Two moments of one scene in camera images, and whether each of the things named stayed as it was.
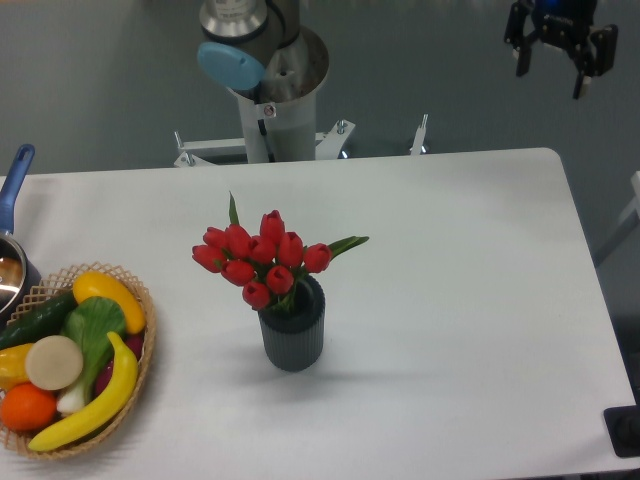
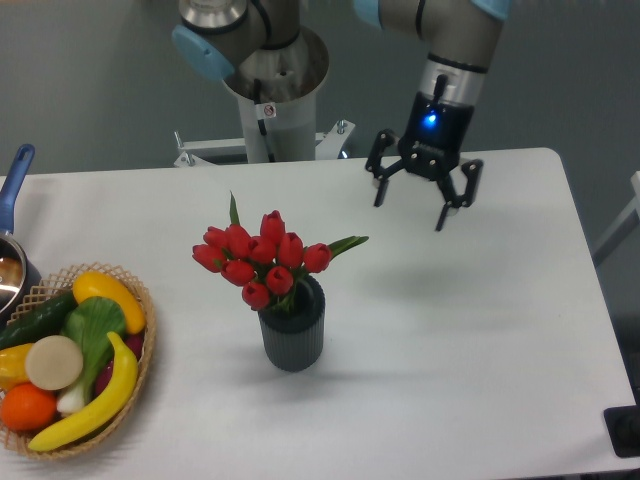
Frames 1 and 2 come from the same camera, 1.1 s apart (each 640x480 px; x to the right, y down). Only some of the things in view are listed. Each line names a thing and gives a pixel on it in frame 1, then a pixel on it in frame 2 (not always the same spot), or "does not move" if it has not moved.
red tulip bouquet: (268, 264) does not move
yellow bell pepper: (13, 366) does not move
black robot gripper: (566, 23) to (430, 147)
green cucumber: (39, 320) does not move
